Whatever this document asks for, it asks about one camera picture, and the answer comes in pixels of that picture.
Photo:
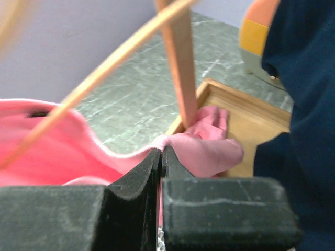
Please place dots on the wooden hanger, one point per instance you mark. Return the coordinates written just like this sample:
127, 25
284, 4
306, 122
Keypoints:
163, 18

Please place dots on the white yellow round container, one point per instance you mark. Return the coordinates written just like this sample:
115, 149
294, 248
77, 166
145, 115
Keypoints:
252, 37

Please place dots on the pink t shirt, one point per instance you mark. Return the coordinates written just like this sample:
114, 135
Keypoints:
71, 153

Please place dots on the wooden clothes rack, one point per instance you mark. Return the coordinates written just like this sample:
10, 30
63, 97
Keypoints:
252, 121

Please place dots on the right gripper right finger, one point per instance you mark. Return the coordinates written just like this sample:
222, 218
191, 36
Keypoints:
224, 213

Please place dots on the navy blue t shirt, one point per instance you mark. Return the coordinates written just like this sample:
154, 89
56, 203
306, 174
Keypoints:
300, 52

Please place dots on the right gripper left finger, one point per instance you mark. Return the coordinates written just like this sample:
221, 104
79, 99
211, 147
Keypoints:
121, 216

